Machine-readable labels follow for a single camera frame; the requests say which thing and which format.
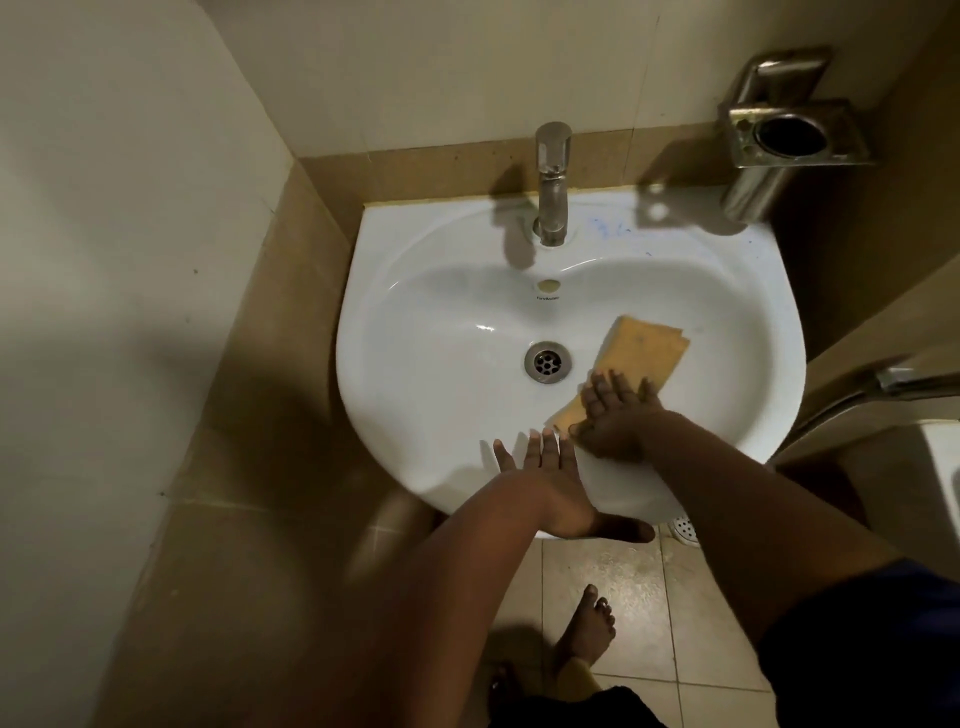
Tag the person's right hand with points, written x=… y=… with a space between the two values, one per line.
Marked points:
x=619 y=427

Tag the person's left hand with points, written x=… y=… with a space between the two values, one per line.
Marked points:
x=559 y=499

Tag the person's right middle finger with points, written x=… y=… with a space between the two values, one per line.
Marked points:
x=609 y=390

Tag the person's right little finger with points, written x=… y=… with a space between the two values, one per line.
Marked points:
x=646 y=393

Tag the person's left little finger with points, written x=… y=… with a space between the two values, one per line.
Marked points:
x=505 y=457

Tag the person's left thumb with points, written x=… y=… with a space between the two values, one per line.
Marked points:
x=626 y=529

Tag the person's left middle finger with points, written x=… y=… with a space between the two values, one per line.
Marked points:
x=552 y=451

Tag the person's right thumb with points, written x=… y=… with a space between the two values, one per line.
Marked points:
x=582 y=430

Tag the yellow cleaning cloth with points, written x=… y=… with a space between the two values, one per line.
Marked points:
x=641 y=349

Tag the person's right forearm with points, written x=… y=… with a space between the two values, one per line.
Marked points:
x=750 y=517

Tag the person's left forearm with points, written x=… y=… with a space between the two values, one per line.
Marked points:
x=442 y=600

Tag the white floor drain cover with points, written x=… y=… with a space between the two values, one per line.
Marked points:
x=684 y=529

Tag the metal sink drain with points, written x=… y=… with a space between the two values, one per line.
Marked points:
x=547 y=362

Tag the white ceramic wash basin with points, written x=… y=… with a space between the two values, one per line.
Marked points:
x=450 y=375

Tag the person's bare foot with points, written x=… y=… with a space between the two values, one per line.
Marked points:
x=585 y=630

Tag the dark shorts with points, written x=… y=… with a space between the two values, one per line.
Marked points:
x=577 y=711

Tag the chrome basin faucet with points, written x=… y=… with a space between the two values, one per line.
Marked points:
x=553 y=187

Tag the dark blue shirt sleeve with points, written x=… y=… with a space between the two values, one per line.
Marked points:
x=870 y=652

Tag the steel wall-mounted tumbler holder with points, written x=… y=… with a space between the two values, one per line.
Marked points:
x=814 y=112

